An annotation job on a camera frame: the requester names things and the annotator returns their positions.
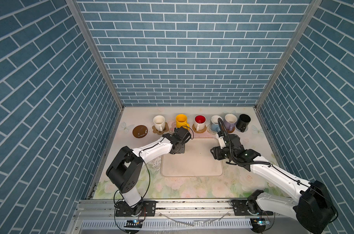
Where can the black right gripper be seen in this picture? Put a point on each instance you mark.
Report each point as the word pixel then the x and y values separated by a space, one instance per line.
pixel 216 153

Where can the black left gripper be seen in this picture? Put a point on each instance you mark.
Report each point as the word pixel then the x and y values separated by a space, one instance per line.
pixel 182 150

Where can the pink flower coaster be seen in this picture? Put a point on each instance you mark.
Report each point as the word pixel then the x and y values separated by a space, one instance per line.
pixel 172 127

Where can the brown paw shaped coaster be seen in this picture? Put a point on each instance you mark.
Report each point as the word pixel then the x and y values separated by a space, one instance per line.
pixel 166 129

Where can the yellow mug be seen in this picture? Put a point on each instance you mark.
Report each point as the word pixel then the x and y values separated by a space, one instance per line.
pixel 181 121

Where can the red inside white mug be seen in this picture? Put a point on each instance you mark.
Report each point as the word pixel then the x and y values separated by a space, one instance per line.
pixel 199 119

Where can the beige serving tray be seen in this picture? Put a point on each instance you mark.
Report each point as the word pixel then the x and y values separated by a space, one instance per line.
pixel 197 160

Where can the light blue mug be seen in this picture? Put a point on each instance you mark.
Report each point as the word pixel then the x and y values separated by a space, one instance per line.
pixel 215 123

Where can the black mug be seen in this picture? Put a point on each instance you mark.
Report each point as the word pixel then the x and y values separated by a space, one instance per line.
pixel 243 122

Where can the purple handle white mug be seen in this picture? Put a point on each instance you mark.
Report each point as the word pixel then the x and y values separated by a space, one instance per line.
pixel 230 119

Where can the dark brown glossy round coaster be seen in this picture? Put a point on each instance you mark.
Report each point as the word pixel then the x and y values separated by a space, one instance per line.
pixel 140 131

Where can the brown wooden round coaster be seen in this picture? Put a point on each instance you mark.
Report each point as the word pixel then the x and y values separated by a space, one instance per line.
pixel 230 127

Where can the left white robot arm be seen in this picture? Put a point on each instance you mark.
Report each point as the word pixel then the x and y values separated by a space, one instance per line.
pixel 125 169

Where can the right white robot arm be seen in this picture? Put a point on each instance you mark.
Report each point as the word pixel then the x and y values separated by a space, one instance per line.
pixel 308 202

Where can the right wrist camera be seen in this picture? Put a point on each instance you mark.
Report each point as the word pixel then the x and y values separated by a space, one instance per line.
pixel 221 140

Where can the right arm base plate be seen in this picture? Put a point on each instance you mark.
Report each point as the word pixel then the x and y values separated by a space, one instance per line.
pixel 245 207

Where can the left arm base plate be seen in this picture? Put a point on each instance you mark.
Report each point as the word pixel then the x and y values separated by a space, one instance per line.
pixel 136 208

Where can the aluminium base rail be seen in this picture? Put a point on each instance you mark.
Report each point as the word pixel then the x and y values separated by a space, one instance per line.
pixel 175 208

